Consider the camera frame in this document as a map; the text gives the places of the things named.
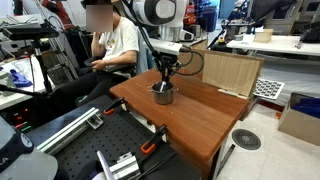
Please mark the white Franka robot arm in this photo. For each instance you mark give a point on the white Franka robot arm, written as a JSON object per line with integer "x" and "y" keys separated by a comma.
{"x": 156, "y": 13}

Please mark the black camera stand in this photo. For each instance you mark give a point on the black camera stand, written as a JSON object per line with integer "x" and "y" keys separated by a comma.
{"x": 41, "y": 66}

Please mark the brown printed cardboard panel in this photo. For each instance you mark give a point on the brown printed cardboard panel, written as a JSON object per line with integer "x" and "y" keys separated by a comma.
{"x": 233, "y": 73}

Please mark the long white table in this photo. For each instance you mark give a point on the long white table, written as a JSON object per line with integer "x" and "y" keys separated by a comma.
{"x": 283, "y": 45}

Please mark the silver stepladder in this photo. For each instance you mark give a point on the silver stepladder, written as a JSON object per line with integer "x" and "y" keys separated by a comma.
{"x": 65, "y": 60}

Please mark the forearm holding phone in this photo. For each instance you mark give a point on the forearm holding phone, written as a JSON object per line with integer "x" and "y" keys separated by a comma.
{"x": 120, "y": 58}

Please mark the round metal floor drain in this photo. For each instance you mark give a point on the round metal floor drain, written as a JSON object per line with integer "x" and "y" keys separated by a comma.
{"x": 246, "y": 139}

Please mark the black controller box with LEDs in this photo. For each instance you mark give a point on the black controller box with LEDs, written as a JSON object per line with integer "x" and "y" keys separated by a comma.
{"x": 16, "y": 116}

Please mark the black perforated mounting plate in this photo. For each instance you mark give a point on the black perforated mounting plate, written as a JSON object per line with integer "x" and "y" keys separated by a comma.
{"x": 113, "y": 136}

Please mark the white desk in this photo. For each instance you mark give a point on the white desk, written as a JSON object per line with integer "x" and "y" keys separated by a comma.
{"x": 20, "y": 96}

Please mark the black equipment case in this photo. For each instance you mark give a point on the black equipment case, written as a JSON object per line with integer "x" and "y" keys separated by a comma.
{"x": 310, "y": 33}

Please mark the black and white marker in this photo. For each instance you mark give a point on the black and white marker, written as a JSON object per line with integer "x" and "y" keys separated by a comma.
{"x": 162, "y": 87}

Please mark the person in white T-shirt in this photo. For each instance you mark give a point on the person in white T-shirt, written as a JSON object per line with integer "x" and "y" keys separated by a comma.
{"x": 120, "y": 40}

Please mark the blue plastic object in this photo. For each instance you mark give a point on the blue plastic object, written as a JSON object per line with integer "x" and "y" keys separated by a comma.
{"x": 20, "y": 79}

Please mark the black stereo camera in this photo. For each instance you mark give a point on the black stereo camera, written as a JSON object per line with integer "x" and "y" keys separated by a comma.
{"x": 30, "y": 33}

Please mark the orange and black clamp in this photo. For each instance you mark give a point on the orange and black clamp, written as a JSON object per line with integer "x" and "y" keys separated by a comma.
{"x": 109, "y": 111}
{"x": 146, "y": 148}

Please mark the small grey metal container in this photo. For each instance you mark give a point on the small grey metal container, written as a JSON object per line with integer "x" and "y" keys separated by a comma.
{"x": 238, "y": 37}

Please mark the blue items in box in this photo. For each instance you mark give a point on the blue items in box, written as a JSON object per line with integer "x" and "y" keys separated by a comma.
{"x": 308, "y": 106}

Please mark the grey metal table leg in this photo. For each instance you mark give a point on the grey metal table leg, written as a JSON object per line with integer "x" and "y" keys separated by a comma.
{"x": 226, "y": 156}

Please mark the silver metal cup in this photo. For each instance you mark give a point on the silver metal cup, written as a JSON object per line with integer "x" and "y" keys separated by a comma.
{"x": 163, "y": 98}

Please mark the red robot arm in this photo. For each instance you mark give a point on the red robot arm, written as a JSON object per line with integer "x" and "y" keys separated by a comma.
{"x": 61, "y": 13}

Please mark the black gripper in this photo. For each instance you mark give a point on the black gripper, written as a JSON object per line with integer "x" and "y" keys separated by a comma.
{"x": 168, "y": 60}

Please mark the large cardboard box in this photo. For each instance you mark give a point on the large cardboard box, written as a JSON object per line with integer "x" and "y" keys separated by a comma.
{"x": 296, "y": 128}

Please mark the small wooden box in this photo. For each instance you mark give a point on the small wooden box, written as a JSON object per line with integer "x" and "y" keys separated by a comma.
{"x": 263, "y": 35}

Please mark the short aluminium rail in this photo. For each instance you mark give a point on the short aluminium rail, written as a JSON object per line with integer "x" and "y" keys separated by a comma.
{"x": 125, "y": 166}

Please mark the raised bare forearm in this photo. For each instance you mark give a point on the raised bare forearm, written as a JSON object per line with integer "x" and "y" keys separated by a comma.
{"x": 97, "y": 45}

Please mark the black smartphone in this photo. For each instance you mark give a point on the black smartphone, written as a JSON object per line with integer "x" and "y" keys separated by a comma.
{"x": 88, "y": 62}

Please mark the hand holding phone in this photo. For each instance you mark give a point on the hand holding phone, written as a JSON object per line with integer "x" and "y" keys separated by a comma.
{"x": 99, "y": 65}

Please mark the long aluminium rail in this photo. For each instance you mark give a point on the long aluminium rail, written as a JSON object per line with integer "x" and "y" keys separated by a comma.
{"x": 66, "y": 130}

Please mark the checkerboard calibration board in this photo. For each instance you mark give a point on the checkerboard calibration board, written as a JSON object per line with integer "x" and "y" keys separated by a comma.
{"x": 268, "y": 88}

